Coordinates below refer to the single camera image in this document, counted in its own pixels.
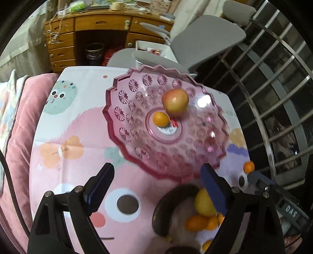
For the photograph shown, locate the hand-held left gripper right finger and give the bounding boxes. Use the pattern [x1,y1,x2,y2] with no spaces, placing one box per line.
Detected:
[201,163,286,254]

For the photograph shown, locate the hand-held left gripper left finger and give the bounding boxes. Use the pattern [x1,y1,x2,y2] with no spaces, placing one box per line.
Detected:
[27,162,115,254]

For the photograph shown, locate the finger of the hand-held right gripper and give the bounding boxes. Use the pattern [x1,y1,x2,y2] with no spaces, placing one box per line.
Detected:
[247,171,275,193]

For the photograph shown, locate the yellow pear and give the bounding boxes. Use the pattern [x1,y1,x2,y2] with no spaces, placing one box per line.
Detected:
[194,188,218,217]

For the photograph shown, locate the pink plastic fruit bowl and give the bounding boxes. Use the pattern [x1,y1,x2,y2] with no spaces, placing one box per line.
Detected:
[102,65,230,183]

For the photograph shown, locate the red yellow apple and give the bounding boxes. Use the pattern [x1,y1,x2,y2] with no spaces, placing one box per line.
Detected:
[162,88,189,117]

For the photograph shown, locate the metal window grille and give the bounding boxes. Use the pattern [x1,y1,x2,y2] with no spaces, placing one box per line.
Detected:
[203,5,313,193]

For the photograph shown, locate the cartoon printed tablecloth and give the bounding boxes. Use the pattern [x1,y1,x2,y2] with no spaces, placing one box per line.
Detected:
[29,66,252,254]

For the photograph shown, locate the pink plush blanket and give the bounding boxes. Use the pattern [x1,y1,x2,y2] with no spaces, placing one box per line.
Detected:
[0,73,59,254]

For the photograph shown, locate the floral quilt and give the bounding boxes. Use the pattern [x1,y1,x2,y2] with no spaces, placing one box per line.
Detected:
[0,70,28,196]

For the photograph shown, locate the red bag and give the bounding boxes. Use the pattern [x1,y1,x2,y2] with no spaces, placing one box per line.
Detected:
[104,47,123,66]

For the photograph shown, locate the black mesh trash bin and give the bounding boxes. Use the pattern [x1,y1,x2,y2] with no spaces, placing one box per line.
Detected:
[85,43,104,66]

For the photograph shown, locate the white storage box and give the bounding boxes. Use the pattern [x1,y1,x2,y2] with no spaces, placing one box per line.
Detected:
[135,40,179,64]

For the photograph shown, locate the grey office chair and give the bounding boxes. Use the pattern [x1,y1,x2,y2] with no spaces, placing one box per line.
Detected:
[108,0,256,79]

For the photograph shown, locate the white lace cover cloth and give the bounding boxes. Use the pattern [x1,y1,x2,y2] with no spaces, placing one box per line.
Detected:
[0,15,49,76]

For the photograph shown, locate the wooden desk with drawers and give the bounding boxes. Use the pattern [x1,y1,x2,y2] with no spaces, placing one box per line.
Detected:
[44,10,175,74]

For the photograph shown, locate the white charging cable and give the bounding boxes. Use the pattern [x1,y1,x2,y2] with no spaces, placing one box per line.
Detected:
[48,20,61,44]

